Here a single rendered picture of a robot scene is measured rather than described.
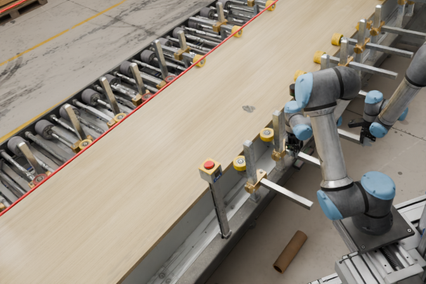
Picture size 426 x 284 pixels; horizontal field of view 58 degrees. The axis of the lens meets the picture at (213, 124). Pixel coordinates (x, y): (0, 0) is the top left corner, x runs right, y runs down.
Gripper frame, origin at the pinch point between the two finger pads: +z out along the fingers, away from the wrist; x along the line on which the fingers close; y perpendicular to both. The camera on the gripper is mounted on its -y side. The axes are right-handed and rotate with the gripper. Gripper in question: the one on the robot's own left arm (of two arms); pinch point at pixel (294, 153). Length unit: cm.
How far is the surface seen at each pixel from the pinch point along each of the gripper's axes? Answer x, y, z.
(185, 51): -93, -83, -7
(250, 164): -17.5, 20.6, -10.9
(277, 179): -9.0, 3.1, 19.4
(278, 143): -8.8, -2.9, -3.4
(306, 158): 5.9, -1.9, 4.7
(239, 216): -23.9, 31.0, 19.4
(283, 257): -6, 16, 82
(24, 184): -159, 39, 15
